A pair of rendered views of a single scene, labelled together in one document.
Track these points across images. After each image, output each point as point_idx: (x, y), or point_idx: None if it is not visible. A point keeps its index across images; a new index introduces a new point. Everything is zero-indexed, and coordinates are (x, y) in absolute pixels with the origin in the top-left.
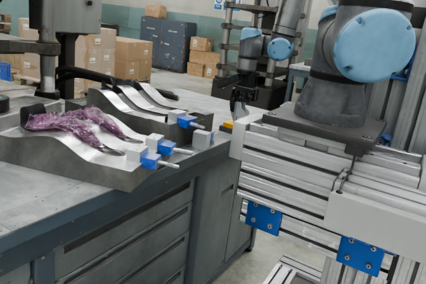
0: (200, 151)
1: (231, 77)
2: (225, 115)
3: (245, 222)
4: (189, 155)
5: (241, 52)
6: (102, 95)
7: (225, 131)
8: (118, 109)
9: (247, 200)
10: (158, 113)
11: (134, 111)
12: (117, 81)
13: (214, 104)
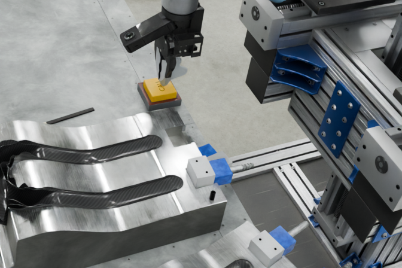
0: (229, 187)
1: (159, 30)
2: (76, 55)
3: (374, 241)
4: (242, 209)
5: None
6: (63, 233)
7: (161, 108)
8: (110, 232)
9: (377, 224)
10: (152, 182)
11: (121, 210)
12: (9, 173)
13: (2, 30)
